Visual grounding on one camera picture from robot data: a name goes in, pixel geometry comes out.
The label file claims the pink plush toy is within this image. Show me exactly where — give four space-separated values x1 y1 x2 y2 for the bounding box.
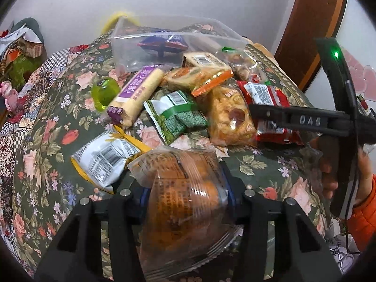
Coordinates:
0 82 20 113

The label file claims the green jelly cup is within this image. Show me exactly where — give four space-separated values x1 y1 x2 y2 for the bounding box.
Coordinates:
91 76 121 114

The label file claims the clear orange pastry packet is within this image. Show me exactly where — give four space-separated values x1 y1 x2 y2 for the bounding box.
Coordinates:
127 145 245 282

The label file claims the pile of colourful clothes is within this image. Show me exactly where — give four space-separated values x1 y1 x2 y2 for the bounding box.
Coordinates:
0 17 48 94

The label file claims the person's right forearm orange sleeve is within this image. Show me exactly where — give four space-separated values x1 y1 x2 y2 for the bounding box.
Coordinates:
348 174 376 251

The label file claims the red snack packet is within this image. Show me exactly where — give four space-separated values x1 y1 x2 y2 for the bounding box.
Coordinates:
236 80 304 145

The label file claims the person's right hand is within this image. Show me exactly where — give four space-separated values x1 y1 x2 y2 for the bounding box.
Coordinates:
310 137 375 209

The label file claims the clear fried pastry packet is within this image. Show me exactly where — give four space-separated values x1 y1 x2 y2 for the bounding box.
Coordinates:
205 85 258 148

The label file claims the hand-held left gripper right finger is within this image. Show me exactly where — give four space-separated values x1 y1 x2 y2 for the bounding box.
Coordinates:
221 164 343 282

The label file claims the green snack packet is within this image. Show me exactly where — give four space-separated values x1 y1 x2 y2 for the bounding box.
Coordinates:
143 90 209 146

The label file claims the white printed cloth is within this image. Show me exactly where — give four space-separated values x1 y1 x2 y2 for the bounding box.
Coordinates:
325 220 362 272

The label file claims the pale yellow cracker packet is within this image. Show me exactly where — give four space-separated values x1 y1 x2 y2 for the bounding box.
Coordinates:
182 51 233 71

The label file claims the purple snack packet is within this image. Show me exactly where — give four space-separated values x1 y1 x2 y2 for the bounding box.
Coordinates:
136 30 189 54

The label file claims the yellow fluffy object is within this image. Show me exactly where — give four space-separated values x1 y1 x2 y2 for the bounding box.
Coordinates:
101 11 139 33

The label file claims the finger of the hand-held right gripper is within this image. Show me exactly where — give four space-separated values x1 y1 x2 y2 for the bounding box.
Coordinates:
248 104 291 129

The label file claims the clear nut snack packet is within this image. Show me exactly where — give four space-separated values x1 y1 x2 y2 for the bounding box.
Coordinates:
222 46 268 85

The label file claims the patchwork checkered blanket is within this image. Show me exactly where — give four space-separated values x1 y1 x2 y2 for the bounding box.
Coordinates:
0 44 90 183

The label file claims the clear plastic container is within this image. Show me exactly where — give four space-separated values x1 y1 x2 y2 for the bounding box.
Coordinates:
111 16 248 73

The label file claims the brown wooden door frame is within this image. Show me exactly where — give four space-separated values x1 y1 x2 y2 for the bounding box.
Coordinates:
274 0 349 86

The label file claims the floral green bedspread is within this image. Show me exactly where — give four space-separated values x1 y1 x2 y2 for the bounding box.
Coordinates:
0 29 334 282

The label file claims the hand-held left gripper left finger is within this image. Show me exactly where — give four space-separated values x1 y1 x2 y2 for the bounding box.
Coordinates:
34 180 150 282

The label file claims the purple label rice cracker roll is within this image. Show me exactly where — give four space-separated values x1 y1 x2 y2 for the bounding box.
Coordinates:
106 64 164 129

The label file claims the orange edged cracker packet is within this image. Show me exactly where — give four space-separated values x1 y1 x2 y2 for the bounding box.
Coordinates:
159 66 234 96

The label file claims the yellow and white snack packet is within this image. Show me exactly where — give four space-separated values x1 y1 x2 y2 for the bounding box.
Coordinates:
70 125 152 195

